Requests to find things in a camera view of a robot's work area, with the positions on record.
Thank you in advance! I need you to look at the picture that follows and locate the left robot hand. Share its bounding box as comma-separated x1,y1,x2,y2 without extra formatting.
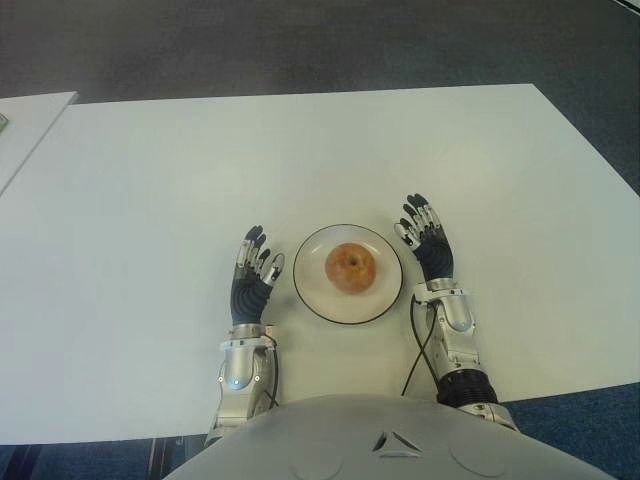
228,224,287,327

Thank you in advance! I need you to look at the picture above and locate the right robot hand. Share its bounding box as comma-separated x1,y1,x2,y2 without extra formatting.
393,192,458,286

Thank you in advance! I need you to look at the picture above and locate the red yellow apple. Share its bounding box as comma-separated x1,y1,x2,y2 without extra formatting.
324,242,378,294

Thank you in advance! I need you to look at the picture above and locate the white plate with black rim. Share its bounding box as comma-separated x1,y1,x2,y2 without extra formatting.
292,223,404,326

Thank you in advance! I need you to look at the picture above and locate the grey robot torso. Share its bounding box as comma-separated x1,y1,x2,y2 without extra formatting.
169,393,609,480

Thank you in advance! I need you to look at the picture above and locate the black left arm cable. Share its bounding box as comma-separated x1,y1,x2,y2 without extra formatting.
252,332,281,409

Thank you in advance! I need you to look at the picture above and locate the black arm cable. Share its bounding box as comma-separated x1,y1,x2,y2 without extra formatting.
252,332,281,409
399,294,441,396

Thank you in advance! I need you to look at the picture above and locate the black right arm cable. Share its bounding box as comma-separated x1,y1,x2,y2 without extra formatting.
399,294,441,396

